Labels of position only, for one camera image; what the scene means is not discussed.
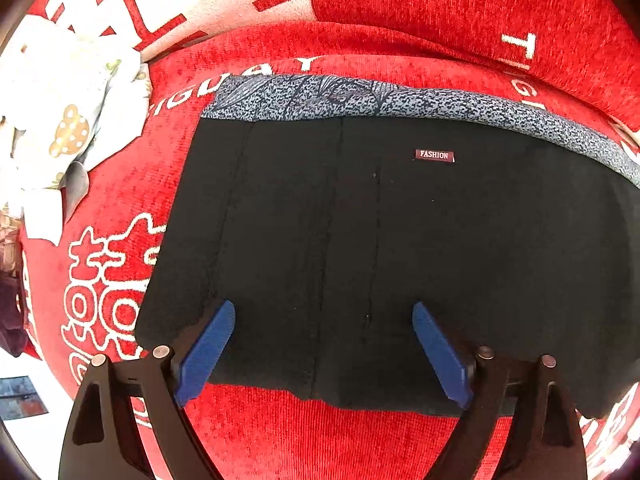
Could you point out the red wedding quilt roll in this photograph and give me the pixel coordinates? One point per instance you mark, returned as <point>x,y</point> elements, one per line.
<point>583,47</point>

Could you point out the red wedding bed cover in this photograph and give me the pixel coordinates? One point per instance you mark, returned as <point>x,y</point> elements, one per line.
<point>85,293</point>

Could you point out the dark maroon clothing pile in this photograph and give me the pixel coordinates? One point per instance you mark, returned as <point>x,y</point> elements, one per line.
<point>14,338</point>

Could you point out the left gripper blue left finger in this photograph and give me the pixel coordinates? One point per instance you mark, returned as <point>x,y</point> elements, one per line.
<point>102,440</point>

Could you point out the white floral cloth pile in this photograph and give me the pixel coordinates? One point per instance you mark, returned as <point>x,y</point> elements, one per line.
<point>65,98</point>

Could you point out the black pants with patterned stripe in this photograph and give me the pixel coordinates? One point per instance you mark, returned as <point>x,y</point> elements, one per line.
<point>324,208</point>

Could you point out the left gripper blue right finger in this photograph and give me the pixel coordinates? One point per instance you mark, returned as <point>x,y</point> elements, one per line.
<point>544,439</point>

